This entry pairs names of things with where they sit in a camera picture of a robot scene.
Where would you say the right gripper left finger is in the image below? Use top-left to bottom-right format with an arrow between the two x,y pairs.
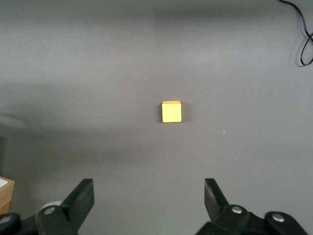
35,178 -> 95,235

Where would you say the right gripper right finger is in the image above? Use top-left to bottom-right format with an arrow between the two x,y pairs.
197,178 -> 255,235

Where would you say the yellow cube block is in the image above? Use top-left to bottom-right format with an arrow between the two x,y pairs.
161,100 -> 183,123

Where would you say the wooden drawer cabinet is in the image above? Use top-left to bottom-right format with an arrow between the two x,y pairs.
0,175 -> 16,214

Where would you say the thin black loose cable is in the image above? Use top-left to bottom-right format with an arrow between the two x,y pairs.
278,0 -> 313,68

